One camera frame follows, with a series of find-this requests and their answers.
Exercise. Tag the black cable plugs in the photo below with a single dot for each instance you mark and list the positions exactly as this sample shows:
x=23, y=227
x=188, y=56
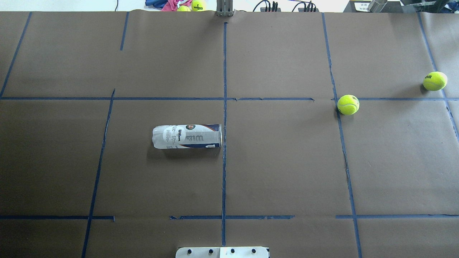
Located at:
x=267, y=6
x=304, y=6

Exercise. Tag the yellow tennis ball on cloth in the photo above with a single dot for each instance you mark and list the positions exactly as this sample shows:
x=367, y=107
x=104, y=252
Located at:
x=198, y=5

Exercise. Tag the pink and blue cloth pile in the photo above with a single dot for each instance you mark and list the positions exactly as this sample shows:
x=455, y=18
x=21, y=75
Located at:
x=167, y=5

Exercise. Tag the grey metal camera post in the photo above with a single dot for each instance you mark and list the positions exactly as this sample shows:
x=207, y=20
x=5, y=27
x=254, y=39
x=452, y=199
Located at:
x=224, y=8

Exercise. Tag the steel cup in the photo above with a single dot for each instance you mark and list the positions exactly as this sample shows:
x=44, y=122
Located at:
x=376, y=6

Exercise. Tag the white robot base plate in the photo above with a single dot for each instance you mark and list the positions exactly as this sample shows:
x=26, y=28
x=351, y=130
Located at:
x=223, y=252

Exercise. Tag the clear Wilson tennis ball can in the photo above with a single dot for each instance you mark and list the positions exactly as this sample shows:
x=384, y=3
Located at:
x=188, y=136

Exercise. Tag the yellow tennis ball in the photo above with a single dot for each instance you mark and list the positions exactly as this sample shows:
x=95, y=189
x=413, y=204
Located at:
x=348, y=104
x=198, y=5
x=435, y=81

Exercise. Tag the black cable plugs left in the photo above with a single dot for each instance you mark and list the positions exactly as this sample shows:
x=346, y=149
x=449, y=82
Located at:
x=267, y=6

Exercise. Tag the black cable plugs right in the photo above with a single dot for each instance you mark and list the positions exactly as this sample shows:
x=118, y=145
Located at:
x=304, y=6

